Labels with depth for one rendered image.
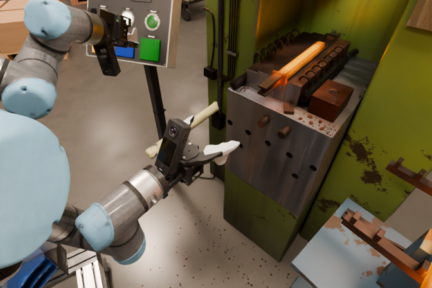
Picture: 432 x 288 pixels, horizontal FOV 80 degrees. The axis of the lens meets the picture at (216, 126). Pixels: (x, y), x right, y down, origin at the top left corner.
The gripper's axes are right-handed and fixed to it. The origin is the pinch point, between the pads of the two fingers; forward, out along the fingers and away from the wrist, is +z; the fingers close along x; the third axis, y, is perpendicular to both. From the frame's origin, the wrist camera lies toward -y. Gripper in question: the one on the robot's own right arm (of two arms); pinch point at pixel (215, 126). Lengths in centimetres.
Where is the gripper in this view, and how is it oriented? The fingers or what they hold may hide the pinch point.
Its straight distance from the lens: 63.9
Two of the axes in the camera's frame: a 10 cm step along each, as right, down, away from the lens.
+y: 0.0, 7.4, 6.7
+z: 6.5, -5.1, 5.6
